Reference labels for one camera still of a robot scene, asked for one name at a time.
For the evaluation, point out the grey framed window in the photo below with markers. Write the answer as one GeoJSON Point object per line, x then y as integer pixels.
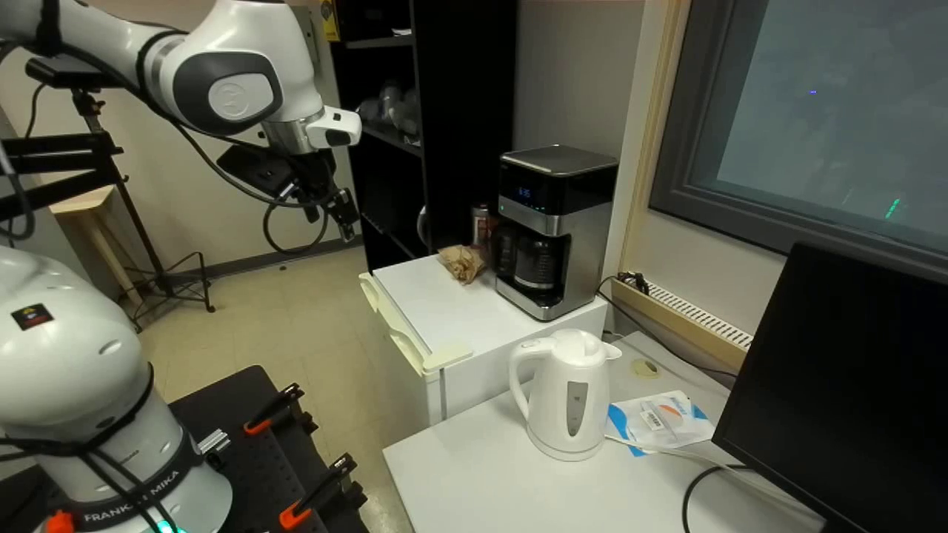
{"type": "Point", "coordinates": [811, 121]}

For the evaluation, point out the wooden stool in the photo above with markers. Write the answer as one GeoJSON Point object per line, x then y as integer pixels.
{"type": "Point", "coordinates": [87, 214]}

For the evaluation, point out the black computer monitor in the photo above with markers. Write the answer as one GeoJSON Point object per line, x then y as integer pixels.
{"type": "Point", "coordinates": [842, 398]}

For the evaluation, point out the white electric kettle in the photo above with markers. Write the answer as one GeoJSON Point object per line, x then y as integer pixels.
{"type": "Point", "coordinates": [559, 384]}

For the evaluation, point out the blue white paper packet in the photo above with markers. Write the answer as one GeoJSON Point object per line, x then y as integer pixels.
{"type": "Point", "coordinates": [659, 420]}

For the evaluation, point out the orange black clamp upper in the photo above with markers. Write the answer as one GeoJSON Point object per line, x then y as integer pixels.
{"type": "Point", "coordinates": [263, 417]}

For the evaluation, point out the orange black clamp lower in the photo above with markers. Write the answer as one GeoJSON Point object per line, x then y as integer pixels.
{"type": "Point", "coordinates": [321, 498]}

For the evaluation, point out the black silver coffee maker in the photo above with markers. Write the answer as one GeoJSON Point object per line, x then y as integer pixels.
{"type": "Point", "coordinates": [552, 228]}

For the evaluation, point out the white mini fridge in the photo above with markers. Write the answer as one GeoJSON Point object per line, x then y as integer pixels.
{"type": "Point", "coordinates": [447, 340]}

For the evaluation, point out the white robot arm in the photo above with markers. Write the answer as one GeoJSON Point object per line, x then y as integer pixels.
{"type": "Point", "coordinates": [74, 389]}

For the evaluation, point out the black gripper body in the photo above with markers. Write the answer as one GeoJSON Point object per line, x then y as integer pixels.
{"type": "Point", "coordinates": [315, 182]}

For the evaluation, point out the brown crumpled paper bag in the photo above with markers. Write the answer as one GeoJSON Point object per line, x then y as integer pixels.
{"type": "Point", "coordinates": [462, 260]}

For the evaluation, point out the orange black clamp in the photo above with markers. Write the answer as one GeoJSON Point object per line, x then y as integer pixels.
{"type": "Point", "coordinates": [321, 498]}
{"type": "Point", "coordinates": [263, 417]}

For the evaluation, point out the black shelving unit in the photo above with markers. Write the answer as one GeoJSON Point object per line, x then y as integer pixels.
{"type": "Point", "coordinates": [434, 85]}

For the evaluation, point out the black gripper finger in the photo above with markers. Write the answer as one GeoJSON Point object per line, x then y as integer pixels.
{"type": "Point", "coordinates": [312, 211]}
{"type": "Point", "coordinates": [346, 223]}

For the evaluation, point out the black base mat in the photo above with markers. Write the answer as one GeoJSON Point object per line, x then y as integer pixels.
{"type": "Point", "coordinates": [263, 472]}

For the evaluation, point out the black camera tripod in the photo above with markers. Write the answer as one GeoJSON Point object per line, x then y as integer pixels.
{"type": "Point", "coordinates": [44, 170]}

